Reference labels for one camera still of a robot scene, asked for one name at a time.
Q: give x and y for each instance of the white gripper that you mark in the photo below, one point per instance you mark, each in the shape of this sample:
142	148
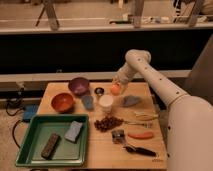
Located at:
120	83

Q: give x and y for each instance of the orange apple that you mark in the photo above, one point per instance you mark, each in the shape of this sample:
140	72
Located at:
115	89

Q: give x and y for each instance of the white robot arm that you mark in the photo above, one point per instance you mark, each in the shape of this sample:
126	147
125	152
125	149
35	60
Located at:
190	121

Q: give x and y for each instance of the small black round cup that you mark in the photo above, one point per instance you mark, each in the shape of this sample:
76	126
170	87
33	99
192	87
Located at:
99	91

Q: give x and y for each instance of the white paper cup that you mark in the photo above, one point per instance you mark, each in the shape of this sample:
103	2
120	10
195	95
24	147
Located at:
106	102

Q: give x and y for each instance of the purple bowl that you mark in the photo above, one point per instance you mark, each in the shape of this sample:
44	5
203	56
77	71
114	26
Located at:
79	86

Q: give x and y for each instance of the yellow banana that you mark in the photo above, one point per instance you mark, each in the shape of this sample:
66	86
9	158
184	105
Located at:
145	116

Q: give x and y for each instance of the bunch of dark grapes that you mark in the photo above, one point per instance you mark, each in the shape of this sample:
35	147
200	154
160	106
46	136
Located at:
107	123

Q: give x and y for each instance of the wooden board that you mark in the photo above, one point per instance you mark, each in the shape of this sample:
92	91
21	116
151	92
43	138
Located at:
102	153

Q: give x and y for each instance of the metal fork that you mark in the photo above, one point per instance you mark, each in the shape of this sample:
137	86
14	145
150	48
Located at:
147	124

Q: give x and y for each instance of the orange carrot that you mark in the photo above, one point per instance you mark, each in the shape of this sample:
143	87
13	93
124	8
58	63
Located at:
140	136

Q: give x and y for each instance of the orange bowl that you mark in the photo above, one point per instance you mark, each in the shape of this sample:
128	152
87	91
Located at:
62	102

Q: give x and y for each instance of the blue sponge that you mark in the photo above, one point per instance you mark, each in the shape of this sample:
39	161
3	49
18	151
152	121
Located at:
73	131

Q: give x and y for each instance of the dark brown block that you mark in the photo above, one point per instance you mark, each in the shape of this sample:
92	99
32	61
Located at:
50	146

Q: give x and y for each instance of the green plastic tray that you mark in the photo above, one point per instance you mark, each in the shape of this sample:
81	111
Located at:
66	154

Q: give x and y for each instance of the blue box on floor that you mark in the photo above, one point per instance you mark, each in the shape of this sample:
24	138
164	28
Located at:
29	112

